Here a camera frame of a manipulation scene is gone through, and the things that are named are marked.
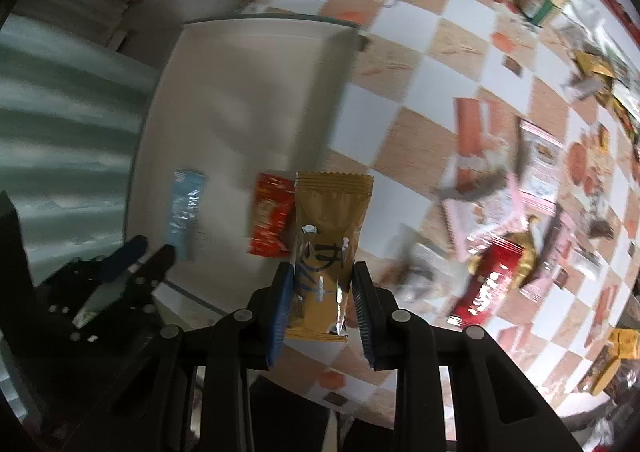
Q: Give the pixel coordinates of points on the white cardboard box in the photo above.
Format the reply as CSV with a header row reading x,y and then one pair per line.
x,y
240,107

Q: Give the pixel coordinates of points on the yellow snack packet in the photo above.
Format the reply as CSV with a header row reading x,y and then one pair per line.
x,y
325,212

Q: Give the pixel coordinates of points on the yellow snack box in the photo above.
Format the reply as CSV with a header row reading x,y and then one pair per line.
x,y
617,357

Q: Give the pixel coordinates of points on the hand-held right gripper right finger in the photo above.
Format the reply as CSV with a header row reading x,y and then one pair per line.
x,y
365,322

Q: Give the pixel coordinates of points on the dark brown snack packet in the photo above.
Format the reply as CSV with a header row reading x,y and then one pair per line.
x,y
470,187

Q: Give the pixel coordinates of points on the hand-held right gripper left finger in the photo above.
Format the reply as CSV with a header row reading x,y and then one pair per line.
x,y
279,317

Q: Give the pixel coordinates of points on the blue snack packet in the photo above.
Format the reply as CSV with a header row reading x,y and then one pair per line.
x,y
185,207

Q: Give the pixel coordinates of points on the green striped cloth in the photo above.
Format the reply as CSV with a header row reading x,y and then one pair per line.
x,y
60,122

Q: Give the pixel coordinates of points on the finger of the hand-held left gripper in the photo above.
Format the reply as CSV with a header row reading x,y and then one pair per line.
x,y
155,264
122,257

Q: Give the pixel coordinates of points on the checked printed tablecloth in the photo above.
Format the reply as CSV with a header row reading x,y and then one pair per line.
x,y
425,32

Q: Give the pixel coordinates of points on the small red snack packet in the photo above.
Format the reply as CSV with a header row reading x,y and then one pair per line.
x,y
267,217

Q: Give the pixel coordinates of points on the clear plastic bag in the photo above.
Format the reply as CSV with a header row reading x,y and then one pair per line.
x,y
585,22

